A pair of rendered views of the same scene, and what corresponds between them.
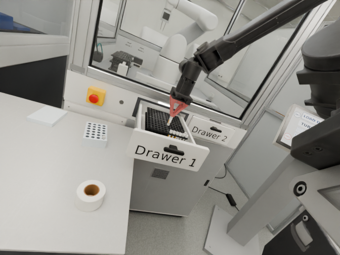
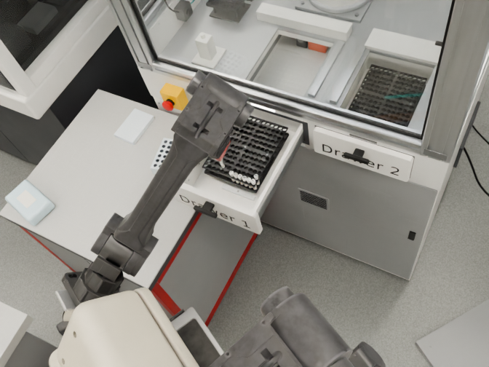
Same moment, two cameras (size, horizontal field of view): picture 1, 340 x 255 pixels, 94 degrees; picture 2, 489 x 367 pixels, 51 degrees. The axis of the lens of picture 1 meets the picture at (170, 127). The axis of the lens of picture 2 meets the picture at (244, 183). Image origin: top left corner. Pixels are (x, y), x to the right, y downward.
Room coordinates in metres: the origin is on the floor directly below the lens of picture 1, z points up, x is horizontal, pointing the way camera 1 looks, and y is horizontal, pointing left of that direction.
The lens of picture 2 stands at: (0.22, -0.74, 2.13)
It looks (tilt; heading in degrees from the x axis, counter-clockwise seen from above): 58 degrees down; 61
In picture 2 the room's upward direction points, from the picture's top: 17 degrees counter-clockwise
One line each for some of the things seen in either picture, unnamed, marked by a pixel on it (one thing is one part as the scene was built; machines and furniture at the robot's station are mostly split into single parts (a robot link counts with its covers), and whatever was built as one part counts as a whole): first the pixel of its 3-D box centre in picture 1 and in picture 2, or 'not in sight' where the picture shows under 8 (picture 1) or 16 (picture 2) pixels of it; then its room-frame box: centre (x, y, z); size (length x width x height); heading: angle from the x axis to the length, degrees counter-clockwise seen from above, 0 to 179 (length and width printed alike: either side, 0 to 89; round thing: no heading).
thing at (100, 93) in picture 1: (95, 96); (173, 97); (0.68, 0.38, 0.88); 0.07 x 0.05 x 0.07; 108
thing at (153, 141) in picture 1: (169, 152); (214, 205); (0.50, -0.03, 0.87); 0.29 x 0.02 x 0.11; 108
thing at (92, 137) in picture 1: (95, 134); (169, 157); (0.54, 0.27, 0.78); 0.12 x 0.08 x 0.04; 29
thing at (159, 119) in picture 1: (163, 126); (247, 152); (0.69, 0.03, 0.87); 0.22 x 0.18 x 0.06; 18
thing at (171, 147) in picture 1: (173, 149); (207, 208); (0.47, -0.04, 0.91); 0.07 x 0.04 x 0.01; 108
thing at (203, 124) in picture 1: (210, 131); (361, 154); (0.90, -0.23, 0.87); 0.29 x 0.02 x 0.11; 108
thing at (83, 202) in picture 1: (90, 195); not in sight; (0.29, 0.12, 0.78); 0.07 x 0.07 x 0.04
